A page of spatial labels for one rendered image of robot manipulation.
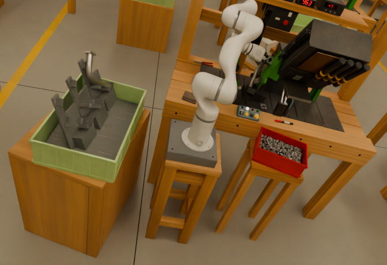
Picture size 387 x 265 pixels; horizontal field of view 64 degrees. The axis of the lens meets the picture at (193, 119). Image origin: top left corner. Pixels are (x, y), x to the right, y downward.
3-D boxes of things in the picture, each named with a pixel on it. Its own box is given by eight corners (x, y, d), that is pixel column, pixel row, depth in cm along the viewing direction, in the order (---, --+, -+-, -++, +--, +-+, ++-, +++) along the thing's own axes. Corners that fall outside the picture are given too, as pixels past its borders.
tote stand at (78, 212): (96, 258, 206) (102, 188, 155) (24, 229, 208) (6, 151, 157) (136, 181, 258) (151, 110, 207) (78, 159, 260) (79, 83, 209)
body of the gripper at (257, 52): (247, 54, 206) (261, 61, 209) (253, 40, 207) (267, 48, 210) (242, 56, 213) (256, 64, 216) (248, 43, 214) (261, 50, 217)
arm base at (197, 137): (215, 154, 174) (224, 129, 163) (181, 149, 170) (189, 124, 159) (211, 131, 188) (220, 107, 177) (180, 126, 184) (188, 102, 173)
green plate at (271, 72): (271, 87, 216) (291, 64, 203) (261, 82, 214) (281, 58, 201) (269, 78, 224) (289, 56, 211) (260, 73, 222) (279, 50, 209)
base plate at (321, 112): (343, 133, 225) (345, 132, 223) (196, 97, 215) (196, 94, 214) (329, 99, 257) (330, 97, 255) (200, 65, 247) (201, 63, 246)
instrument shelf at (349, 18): (365, 31, 210) (368, 26, 208) (238, -5, 203) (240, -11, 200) (354, 17, 230) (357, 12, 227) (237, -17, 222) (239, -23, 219)
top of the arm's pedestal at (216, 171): (219, 177, 176) (222, 173, 173) (163, 167, 172) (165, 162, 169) (217, 137, 200) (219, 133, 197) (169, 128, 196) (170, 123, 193)
